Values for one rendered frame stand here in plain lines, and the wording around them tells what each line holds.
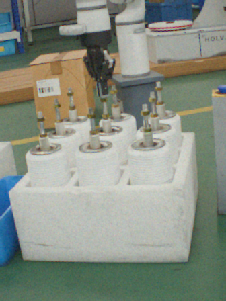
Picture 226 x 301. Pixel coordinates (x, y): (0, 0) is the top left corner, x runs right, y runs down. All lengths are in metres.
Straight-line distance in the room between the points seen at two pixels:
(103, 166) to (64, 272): 0.26
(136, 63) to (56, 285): 0.79
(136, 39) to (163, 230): 0.71
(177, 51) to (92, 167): 2.22
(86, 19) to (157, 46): 2.07
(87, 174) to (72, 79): 1.19
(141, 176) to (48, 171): 0.21
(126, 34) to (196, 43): 1.72
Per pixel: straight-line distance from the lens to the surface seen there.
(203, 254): 1.17
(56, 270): 1.18
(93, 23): 1.17
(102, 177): 1.11
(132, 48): 1.61
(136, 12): 1.62
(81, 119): 1.39
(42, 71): 2.29
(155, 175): 1.09
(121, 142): 1.22
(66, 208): 1.13
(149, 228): 1.11
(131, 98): 1.62
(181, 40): 3.27
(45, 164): 1.14
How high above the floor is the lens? 0.60
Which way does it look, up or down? 18 degrees down
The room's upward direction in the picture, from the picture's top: 7 degrees counter-clockwise
